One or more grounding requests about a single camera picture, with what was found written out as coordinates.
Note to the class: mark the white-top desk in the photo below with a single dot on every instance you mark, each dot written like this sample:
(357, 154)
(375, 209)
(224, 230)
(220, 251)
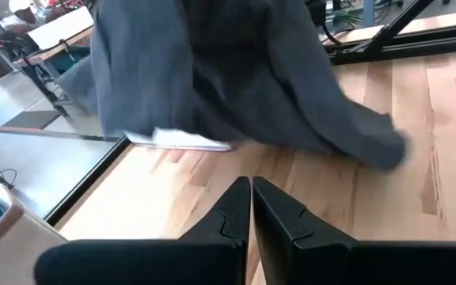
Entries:
(61, 27)

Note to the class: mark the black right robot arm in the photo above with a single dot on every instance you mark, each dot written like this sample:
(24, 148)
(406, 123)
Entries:
(316, 12)

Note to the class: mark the black table frame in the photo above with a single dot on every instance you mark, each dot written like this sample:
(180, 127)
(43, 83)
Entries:
(410, 43)

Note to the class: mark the dark grey garment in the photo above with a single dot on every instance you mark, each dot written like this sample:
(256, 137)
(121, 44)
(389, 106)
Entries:
(251, 79)

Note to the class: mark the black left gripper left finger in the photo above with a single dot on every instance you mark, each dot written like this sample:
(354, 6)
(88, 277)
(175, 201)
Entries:
(172, 261)

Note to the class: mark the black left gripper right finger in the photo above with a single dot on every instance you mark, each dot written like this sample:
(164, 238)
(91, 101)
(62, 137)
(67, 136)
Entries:
(331, 261)

